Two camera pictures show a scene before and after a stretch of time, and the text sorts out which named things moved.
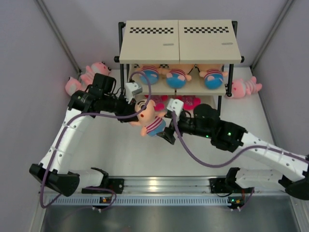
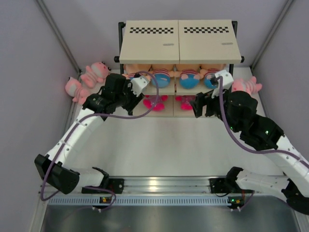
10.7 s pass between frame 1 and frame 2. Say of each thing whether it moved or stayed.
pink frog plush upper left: stayed
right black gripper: moved
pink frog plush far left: stayed
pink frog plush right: stayed
